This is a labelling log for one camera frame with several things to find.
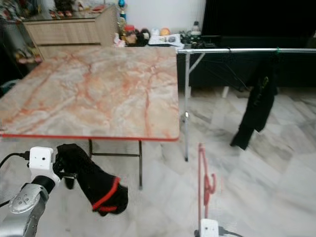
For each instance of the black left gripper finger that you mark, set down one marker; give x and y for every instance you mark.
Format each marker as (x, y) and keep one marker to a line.
(71, 155)

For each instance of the black jacket red stripe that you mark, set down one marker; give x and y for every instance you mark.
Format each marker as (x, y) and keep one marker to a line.
(103, 190)

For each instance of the red plastic clothes hanger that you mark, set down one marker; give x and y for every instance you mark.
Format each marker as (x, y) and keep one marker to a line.
(201, 177)

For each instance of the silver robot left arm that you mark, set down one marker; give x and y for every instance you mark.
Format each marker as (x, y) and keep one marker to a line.
(24, 207)

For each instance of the green clothes hanger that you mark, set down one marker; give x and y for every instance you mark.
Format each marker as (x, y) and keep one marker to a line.
(278, 50)

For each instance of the marble pattern folding table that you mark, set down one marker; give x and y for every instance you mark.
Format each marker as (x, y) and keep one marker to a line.
(94, 94)

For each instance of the teal plastic bin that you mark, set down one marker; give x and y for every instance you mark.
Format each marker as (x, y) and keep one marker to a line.
(8, 87)

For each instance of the dark glass display cabinet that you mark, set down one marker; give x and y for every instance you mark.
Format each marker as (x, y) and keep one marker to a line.
(12, 49)

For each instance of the light wooden cabinet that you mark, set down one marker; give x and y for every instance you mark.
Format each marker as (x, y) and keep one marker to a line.
(69, 33)

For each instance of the white plastic bag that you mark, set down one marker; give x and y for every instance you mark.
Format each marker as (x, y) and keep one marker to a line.
(119, 41)

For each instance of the red lid snack jar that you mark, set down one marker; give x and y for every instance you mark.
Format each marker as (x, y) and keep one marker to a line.
(129, 36)

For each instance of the black plush toy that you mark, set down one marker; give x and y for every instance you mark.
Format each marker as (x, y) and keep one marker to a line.
(143, 37)

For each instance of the white ball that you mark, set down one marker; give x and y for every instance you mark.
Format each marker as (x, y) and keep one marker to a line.
(154, 33)

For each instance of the dark potted plant ornament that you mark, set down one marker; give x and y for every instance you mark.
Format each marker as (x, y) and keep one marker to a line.
(65, 7)

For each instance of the red tray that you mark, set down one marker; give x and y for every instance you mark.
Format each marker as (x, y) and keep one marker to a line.
(100, 8)

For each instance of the orange ball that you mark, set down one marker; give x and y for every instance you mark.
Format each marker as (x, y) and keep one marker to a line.
(165, 31)

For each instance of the blue ball trophy ornament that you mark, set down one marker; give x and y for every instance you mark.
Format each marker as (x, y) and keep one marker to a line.
(122, 4)

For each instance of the clear plastic bottle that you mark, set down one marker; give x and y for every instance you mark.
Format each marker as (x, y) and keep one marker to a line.
(196, 30)

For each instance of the black printed t-shirt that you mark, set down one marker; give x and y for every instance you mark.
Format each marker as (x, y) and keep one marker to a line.
(259, 101)

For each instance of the silver metal clothes rack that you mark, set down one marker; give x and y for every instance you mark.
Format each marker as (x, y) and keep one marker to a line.
(242, 50)

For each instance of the black flat television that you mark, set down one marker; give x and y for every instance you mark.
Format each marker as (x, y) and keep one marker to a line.
(256, 19)

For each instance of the black television console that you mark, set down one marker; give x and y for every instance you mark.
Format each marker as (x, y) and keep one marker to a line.
(296, 74)

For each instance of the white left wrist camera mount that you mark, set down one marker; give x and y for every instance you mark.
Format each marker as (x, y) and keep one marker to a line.
(40, 159)

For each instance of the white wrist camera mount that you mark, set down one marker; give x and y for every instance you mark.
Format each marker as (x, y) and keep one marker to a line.
(40, 159)
(209, 228)

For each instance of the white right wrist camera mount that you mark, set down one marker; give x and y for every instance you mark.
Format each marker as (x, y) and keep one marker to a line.
(209, 228)

